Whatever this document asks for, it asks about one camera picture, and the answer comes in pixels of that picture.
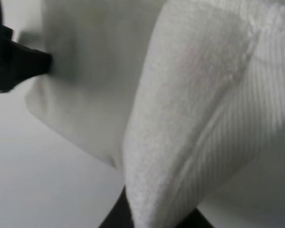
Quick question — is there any white terry towel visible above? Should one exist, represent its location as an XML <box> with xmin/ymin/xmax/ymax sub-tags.
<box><xmin>26</xmin><ymin>0</ymin><xmax>285</xmax><ymax>228</ymax></box>

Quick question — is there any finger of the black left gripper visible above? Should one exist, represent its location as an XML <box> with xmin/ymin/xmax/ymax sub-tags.
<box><xmin>4</xmin><ymin>39</ymin><xmax>53</xmax><ymax>89</ymax></box>

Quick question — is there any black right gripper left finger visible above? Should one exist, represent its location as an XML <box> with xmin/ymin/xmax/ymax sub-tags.
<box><xmin>99</xmin><ymin>187</ymin><xmax>134</xmax><ymax>228</ymax></box>

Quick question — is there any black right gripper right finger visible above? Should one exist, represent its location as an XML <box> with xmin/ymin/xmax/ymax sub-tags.
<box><xmin>176</xmin><ymin>209</ymin><xmax>214</xmax><ymax>228</ymax></box>

